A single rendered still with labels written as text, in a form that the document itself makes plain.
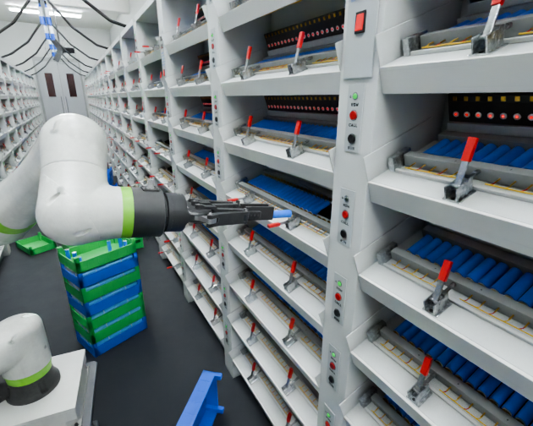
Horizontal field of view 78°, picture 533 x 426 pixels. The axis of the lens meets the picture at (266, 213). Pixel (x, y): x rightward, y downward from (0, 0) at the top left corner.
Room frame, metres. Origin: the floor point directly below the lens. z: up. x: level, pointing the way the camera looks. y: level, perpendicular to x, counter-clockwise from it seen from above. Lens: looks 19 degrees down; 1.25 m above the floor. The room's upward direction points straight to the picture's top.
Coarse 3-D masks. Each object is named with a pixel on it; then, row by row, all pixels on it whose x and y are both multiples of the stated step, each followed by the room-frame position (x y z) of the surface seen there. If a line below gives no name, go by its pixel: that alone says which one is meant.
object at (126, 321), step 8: (144, 304) 1.58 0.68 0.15; (136, 312) 1.54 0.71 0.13; (144, 312) 1.57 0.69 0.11; (120, 320) 1.46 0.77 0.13; (128, 320) 1.50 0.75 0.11; (136, 320) 1.53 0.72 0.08; (80, 328) 1.41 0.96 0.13; (104, 328) 1.40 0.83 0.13; (112, 328) 1.43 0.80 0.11; (120, 328) 1.46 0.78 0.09; (88, 336) 1.36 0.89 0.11; (96, 336) 1.36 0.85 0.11; (104, 336) 1.39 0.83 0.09
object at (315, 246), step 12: (252, 168) 1.27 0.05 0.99; (264, 168) 1.29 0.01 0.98; (228, 180) 1.22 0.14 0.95; (240, 180) 1.22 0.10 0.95; (276, 180) 1.19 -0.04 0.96; (228, 192) 1.22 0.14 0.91; (240, 192) 1.19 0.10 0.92; (276, 228) 0.90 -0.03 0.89; (300, 228) 0.83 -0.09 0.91; (288, 240) 0.85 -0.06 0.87; (300, 240) 0.78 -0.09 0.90; (312, 240) 0.77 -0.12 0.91; (324, 240) 0.68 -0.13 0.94; (312, 252) 0.75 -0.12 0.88; (324, 252) 0.71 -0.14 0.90; (324, 264) 0.72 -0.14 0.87
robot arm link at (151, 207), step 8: (152, 184) 0.58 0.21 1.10; (136, 192) 0.55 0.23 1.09; (144, 192) 0.56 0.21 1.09; (152, 192) 0.57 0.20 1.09; (160, 192) 0.58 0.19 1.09; (136, 200) 0.54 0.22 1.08; (144, 200) 0.55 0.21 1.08; (152, 200) 0.55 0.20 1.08; (160, 200) 0.56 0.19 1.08; (136, 208) 0.53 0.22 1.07; (144, 208) 0.54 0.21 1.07; (152, 208) 0.54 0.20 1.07; (160, 208) 0.55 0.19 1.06; (136, 216) 0.53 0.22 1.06; (144, 216) 0.53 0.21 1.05; (152, 216) 0.54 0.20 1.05; (160, 216) 0.55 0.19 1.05; (136, 224) 0.53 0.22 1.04; (144, 224) 0.53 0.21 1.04; (152, 224) 0.54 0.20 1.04; (160, 224) 0.55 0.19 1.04; (136, 232) 0.53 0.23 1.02; (144, 232) 0.54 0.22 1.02; (152, 232) 0.55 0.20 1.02; (160, 232) 0.55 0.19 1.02
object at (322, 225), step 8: (240, 184) 1.20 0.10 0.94; (248, 184) 1.17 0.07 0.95; (248, 192) 1.14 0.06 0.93; (256, 192) 1.09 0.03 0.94; (264, 192) 1.07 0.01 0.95; (272, 200) 0.99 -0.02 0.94; (280, 200) 0.98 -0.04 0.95; (280, 208) 0.96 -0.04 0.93; (288, 208) 0.91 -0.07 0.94; (296, 208) 0.90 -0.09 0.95; (304, 216) 0.85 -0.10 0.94; (312, 216) 0.83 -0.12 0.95; (312, 224) 0.82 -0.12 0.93; (320, 224) 0.79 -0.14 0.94; (328, 224) 0.77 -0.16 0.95; (328, 232) 0.76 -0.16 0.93
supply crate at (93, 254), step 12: (132, 240) 1.57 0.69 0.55; (60, 252) 1.46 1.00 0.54; (72, 252) 1.51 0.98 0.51; (84, 252) 1.56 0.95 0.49; (96, 252) 1.57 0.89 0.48; (108, 252) 1.46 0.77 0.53; (120, 252) 1.51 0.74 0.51; (132, 252) 1.56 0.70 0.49; (72, 264) 1.37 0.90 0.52; (84, 264) 1.37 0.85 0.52; (96, 264) 1.41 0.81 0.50
